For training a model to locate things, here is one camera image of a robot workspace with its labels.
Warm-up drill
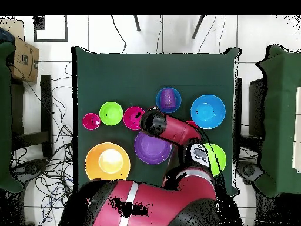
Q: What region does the purple cup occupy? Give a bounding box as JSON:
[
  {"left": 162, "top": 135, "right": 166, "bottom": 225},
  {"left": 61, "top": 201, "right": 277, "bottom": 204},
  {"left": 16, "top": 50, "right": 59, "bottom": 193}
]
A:
[{"left": 159, "top": 88, "right": 177, "bottom": 109}]

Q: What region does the black square floor frame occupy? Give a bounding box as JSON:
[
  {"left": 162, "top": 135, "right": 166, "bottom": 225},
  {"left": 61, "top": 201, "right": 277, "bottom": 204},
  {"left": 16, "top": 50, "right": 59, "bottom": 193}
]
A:
[{"left": 32, "top": 15, "right": 69, "bottom": 44}]

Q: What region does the large blue bowl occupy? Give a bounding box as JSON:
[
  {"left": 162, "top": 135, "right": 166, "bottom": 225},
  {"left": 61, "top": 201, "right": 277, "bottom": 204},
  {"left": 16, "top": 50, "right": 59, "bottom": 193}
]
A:
[{"left": 190, "top": 94, "right": 226, "bottom": 129}]

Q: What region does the black bench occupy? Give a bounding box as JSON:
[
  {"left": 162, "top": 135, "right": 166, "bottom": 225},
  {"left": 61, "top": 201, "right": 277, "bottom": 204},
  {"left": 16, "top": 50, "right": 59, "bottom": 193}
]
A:
[{"left": 10, "top": 74, "right": 54, "bottom": 158}]

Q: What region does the cardboard box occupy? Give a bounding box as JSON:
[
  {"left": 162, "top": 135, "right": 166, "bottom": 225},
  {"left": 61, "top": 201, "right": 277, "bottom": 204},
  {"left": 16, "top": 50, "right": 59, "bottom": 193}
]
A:
[{"left": 9, "top": 36, "right": 40, "bottom": 84}]

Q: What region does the dark green tablecloth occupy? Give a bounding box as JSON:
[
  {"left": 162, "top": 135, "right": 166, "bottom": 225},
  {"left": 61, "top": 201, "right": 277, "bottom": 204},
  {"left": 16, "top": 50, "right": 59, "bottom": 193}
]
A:
[{"left": 71, "top": 46, "right": 242, "bottom": 197}]

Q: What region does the black floor cable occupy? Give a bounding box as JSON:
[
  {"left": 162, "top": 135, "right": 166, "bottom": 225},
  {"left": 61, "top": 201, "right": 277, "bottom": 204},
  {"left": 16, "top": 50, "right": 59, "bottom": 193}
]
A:
[{"left": 110, "top": 15, "right": 128, "bottom": 54}]

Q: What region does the large yellow bowl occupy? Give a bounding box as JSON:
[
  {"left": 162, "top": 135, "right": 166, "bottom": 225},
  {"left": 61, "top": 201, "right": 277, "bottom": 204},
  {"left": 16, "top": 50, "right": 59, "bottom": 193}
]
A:
[{"left": 84, "top": 142, "right": 131, "bottom": 182}]

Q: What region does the large green bowl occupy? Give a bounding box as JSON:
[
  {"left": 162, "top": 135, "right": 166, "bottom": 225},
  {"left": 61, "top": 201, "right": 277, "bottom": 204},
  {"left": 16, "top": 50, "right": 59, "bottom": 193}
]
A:
[{"left": 203, "top": 142, "right": 227, "bottom": 177}]

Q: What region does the small blue bowl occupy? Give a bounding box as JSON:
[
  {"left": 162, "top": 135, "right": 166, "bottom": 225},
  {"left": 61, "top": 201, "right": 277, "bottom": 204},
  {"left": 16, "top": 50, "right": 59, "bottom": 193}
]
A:
[{"left": 155, "top": 87, "right": 182, "bottom": 114}]

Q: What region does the small pink bowl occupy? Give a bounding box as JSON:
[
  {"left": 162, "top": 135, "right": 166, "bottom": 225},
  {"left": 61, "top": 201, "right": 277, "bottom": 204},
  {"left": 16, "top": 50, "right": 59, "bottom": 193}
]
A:
[{"left": 122, "top": 106, "right": 146, "bottom": 131}]

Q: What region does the purple bowl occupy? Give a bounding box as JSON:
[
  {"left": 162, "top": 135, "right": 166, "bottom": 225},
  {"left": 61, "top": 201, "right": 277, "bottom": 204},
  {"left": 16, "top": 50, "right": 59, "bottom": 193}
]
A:
[{"left": 134, "top": 130, "right": 173, "bottom": 165}]

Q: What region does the grey stand base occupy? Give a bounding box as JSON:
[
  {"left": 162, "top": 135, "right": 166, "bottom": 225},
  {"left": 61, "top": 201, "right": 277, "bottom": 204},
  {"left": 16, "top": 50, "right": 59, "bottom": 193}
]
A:
[
  {"left": 11, "top": 159, "right": 49, "bottom": 181},
  {"left": 236, "top": 162, "right": 265, "bottom": 185}
]

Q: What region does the small green bowl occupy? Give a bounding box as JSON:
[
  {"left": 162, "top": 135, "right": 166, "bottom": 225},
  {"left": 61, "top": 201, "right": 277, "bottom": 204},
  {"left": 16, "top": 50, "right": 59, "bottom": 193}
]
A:
[{"left": 99, "top": 101, "right": 124, "bottom": 127}]

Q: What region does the black tripod leg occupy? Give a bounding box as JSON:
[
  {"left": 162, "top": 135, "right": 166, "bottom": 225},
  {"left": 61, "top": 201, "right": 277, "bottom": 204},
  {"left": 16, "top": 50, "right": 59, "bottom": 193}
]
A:
[
  {"left": 192, "top": 15, "right": 206, "bottom": 40},
  {"left": 133, "top": 15, "right": 142, "bottom": 32}
]

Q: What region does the green cloth covered table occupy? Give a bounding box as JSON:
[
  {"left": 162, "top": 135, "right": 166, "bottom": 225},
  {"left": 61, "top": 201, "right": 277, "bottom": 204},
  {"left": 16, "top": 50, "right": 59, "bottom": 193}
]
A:
[
  {"left": 0, "top": 41, "right": 24, "bottom": 194},
  {"left": 255, "top": 44, "right": 301, "bottom": 198}
]

